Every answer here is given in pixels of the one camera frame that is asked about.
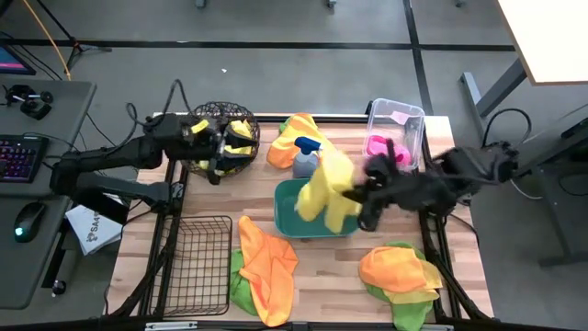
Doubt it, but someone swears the round black wire basket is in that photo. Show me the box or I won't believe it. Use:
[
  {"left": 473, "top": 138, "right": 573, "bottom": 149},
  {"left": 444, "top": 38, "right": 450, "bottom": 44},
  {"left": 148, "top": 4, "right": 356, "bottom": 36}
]
[{"left": 182, "top": 101, "right": 262, "bottom": 179}]

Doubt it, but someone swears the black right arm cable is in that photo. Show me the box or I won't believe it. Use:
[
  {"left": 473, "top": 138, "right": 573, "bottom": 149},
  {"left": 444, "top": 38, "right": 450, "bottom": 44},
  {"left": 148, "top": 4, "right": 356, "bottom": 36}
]
[{"left": 481, "top": 108, "right": 533, "bottom": 148}]

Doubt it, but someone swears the orange microfiber towel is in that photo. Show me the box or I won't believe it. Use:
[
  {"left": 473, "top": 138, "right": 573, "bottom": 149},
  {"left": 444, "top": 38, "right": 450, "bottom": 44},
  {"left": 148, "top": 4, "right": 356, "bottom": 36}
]
[
  {"left": 266, "top": 112, "right": 339, "bottom": 170},
  {"left": 237, "top": 214, "right": 300, "bottom": 328},
  {"left": 357, "top": 245, "right": 433, "bottom": 295}
]

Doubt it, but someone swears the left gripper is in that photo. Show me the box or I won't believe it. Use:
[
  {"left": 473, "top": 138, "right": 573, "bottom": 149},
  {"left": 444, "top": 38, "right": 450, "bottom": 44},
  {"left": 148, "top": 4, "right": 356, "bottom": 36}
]
[{"left": 176, "top": 114, "right": 255, "bottom": 186}]

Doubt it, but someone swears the black webcam clamp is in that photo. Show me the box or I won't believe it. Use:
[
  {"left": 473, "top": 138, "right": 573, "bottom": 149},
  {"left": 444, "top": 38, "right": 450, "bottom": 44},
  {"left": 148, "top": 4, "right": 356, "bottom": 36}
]
[{"left": 3, "top": 84, "right": 55, "bottom": 121}]

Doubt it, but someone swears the black computer mouse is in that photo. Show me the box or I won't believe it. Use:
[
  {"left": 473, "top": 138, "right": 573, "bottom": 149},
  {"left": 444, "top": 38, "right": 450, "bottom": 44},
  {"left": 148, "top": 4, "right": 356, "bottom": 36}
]
[{"left": 12, "top": 200, "right": 48, "bottom": 244}]

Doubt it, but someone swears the spray bottle with blue trigger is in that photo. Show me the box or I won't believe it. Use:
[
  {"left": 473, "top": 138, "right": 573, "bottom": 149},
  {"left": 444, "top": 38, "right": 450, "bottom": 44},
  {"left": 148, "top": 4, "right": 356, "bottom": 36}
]
[{"left": 291, "top": 135, "right": 323, "bottom": 179}]

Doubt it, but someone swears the yellow microfiber towel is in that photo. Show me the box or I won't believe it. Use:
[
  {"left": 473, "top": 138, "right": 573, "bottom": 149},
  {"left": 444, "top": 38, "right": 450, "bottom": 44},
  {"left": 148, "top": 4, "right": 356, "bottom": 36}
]
[
  {"left": 198, "top": 119, "right": 254, "bottom": 178},
  {"left": 388, "top": 259, "right": 445, "bottom": 305},
  {"left": 293, "top": 146, "right": 364, "bottom": 234}
]

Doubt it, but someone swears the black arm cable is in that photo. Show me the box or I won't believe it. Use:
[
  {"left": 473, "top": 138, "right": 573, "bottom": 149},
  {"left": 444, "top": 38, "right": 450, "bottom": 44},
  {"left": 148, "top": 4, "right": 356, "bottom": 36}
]
[
  {"left": 124, "top": 78, "right": 192, "bottom": 134},
  {"left": 481, "top": 108, "right": 533, "bottom": 148}
]

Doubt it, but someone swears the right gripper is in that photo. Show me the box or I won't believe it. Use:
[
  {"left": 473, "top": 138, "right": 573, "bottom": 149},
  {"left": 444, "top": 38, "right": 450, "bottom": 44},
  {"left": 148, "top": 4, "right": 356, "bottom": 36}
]
[{"left": 343, "top": 137, "right": 435, "bottom": 234}]

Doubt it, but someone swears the green plastic basket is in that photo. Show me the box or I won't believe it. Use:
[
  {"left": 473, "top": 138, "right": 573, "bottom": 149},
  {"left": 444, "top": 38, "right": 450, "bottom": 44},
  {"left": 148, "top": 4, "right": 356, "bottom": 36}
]
[{"left": 274, "top": 177, "right": 360, "bottom": 239}]

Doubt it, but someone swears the clear plastic bin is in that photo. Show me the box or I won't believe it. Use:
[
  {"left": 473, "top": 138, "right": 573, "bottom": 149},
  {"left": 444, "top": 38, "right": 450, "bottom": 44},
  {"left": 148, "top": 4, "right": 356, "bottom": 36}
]
[{"left": 362, "top": 97, "right": 426, "bottom": 174}]

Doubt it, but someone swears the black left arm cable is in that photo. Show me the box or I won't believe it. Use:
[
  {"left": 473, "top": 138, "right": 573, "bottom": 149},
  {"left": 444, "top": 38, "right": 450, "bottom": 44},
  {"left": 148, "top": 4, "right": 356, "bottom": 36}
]
[{"left": 124, "top": 78, "right": 192, "bottom": 134}]

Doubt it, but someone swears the backlit black keyboard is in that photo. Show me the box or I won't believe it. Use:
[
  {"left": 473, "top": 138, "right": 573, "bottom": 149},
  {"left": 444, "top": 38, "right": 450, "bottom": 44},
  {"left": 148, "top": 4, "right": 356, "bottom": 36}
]
[{"left": 0, "top": 133, "right": 51, "bottom": 185}]

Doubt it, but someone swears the grey desk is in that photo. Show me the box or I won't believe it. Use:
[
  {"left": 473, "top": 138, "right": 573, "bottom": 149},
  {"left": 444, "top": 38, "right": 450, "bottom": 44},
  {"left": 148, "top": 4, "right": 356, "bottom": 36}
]
[{"left": 0, "top": 79, "right": 97, "bottom": 311}]

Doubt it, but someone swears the rectangular black wire basket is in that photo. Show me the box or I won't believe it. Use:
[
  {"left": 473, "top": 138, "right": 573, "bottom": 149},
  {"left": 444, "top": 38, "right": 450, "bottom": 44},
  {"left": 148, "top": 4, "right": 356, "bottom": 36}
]
[{"left": 149, "top": 214, "right": 233, "bottom": 318}]

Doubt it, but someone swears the grey table leg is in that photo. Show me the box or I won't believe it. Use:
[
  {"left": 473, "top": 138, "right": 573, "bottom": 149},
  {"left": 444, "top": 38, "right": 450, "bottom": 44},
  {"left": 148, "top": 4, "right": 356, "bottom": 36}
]
[{"left": 460, "top": 58, "right": 528, "bottom": 160}]

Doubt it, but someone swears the dark side desk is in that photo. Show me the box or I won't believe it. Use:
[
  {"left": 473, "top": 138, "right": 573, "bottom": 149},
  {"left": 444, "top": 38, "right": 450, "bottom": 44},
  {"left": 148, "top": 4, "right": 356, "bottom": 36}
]
[{"left": 516, "top": 103, "right": 588, "bottom": 268}]

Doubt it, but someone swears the black tripod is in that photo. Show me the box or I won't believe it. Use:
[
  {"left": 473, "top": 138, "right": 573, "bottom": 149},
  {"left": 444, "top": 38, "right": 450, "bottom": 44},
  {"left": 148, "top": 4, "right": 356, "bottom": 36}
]
[{"left": 35, "top": 0, "right": 113, "bottom": 71}]

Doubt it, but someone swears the black metal rig frame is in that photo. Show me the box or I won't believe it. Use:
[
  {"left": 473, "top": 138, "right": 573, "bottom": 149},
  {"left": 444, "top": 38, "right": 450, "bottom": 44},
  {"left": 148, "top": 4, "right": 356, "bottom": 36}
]
[{"left": 103, "top": 112, "right": 495, "bottom": 331}]

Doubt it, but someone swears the white table top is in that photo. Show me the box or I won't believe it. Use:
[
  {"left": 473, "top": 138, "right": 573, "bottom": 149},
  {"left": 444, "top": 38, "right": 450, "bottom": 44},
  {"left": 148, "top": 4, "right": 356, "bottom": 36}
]
[{"left": 497, "top": 0, "right": 588, "bottom": 86}]

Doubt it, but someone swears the computer monitor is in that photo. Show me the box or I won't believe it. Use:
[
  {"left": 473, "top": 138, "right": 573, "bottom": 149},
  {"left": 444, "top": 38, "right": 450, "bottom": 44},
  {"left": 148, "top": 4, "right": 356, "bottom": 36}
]
[{"left": 0, "top": 44, "right": 37, "bottom": 76}]

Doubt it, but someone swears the yellow cable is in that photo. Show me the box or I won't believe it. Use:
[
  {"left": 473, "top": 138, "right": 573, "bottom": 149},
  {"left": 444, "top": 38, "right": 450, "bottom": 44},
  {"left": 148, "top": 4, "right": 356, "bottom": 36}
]
[{"left": 20, "top": 0, "right": 73, "bottom": 82}]

